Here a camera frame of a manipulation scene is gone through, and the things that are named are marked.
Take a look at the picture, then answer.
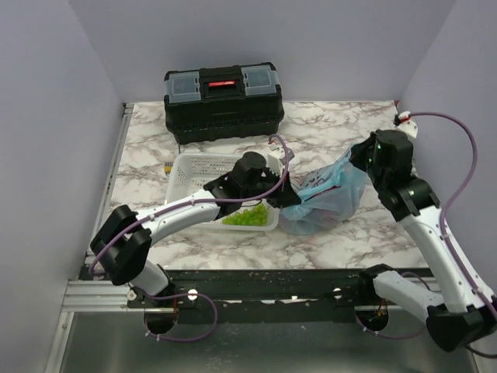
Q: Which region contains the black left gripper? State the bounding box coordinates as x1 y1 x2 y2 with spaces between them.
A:
242 168 302 210

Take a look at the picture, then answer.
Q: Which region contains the light blue plastic bag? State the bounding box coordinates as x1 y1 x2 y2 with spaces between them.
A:
278 148 367 235

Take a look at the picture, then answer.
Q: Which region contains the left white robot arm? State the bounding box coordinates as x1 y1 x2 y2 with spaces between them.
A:
89 152 301 307

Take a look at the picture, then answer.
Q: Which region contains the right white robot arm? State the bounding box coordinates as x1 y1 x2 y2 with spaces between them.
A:
350 130 496 352

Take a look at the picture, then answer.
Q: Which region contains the green fake grape bunch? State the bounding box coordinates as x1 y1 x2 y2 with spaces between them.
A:
222 203 268 226

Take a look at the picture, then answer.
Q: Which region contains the white plastic basket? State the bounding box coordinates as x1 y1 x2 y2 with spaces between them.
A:
165 152 279 232

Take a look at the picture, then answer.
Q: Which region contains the black plastic toolbox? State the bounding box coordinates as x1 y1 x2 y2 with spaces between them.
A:
164 62 284 145

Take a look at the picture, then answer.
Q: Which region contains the small teal orange tool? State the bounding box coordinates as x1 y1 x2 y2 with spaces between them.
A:
164 162 173 175

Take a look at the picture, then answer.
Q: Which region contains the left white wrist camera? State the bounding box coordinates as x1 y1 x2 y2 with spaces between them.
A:
267 142 294 176

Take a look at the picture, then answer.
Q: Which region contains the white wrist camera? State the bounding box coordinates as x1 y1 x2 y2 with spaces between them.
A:
267 142 294 176
393 111 419 139

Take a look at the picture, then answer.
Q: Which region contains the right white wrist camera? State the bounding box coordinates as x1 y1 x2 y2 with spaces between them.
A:
393 111 419 139

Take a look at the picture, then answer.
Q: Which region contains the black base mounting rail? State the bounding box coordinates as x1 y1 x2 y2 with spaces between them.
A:
124 269 388 325

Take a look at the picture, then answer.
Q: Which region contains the aluminium extrusion rail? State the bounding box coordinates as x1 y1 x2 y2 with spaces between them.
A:
61 281 144 312

